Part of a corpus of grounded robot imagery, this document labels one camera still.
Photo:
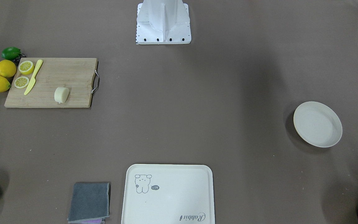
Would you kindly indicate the grey folded cloth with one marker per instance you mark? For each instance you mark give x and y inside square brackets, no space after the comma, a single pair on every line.
[89,203]

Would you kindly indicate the wooden cutting board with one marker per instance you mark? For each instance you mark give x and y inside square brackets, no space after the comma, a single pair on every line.
[76,74]

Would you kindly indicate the yellow plastic knife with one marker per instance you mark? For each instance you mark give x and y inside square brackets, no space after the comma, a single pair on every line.
[32,80]

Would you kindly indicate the lower lemon half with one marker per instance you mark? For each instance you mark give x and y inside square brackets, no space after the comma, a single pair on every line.
[21,82]

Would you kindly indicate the cream rectangular tray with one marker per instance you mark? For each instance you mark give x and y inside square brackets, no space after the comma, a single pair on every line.
[168,194]

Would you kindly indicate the lemon half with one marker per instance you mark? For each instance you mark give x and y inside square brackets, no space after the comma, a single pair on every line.
[26,67]
[21,82]

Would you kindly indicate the green lime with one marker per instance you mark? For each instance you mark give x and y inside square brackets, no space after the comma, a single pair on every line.
[11,53]

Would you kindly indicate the white steamed bun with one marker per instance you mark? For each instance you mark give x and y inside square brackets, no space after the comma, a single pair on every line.
[61,94]

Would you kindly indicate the upper lemon half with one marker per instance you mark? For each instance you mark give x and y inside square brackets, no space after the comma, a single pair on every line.
[26,67]

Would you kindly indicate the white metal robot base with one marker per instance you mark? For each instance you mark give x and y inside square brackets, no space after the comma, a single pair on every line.
[163,22]

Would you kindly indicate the round cream plate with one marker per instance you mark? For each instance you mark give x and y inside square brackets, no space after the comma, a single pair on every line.
[317,124]

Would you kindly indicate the upper whole yellow lemon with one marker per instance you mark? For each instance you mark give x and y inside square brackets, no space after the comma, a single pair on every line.
[7,68]

